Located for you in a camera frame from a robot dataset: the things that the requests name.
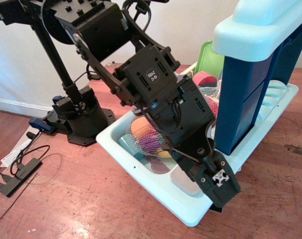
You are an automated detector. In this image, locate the green plastic toy plate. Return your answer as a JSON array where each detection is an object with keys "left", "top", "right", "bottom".
[{"left": 194, "top": 40, "right": 224, "bottom": 79}]

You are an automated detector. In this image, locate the red toy cylinder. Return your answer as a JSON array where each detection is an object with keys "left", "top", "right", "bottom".
[{"left": 192, "top": 71, "right": 217, "bottom": 87}]

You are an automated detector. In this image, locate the white paper sheet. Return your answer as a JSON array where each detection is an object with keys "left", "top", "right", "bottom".
[{"left": 0, "top": 126, "right": 38, "bottom": 168}]

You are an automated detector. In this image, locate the mesh bag of toy food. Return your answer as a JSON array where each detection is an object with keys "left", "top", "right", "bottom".
[{"left": 126, "top": 80, "right": 222, "bottom": 158}]

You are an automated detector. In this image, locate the black usb hub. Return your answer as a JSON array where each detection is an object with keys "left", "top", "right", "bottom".
[{"left": 0, "top": 158, "right": 43, "bottom": 197}]

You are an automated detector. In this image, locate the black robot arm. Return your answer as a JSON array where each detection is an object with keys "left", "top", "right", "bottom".
[{"left": 0, "top": 0, "right": 240, "bottom": 211}]

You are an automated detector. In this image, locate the light blue toy countertop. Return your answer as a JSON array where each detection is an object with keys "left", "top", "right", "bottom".
[{"left": 212, "top": 0, "right": 302, "bottom": 62}]

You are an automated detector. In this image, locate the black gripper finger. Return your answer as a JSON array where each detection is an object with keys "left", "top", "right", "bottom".
[{"left": 209, "top": 204, "right": 223, "bottom": 213}]

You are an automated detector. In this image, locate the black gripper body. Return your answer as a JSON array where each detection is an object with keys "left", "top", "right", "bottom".
[{"left": 134, "top": 74, "right": 240, "bottom": 207}]

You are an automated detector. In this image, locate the blue toy kitchen cabinet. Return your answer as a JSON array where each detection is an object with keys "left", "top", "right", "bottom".
[{"left": 214, "top": 24, "right": 302, "bottom": 155}]

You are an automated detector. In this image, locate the light blue toy sink base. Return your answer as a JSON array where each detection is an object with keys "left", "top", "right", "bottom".
[{"left": 96, "top": 80, "right": 299, "bottom": 227}]

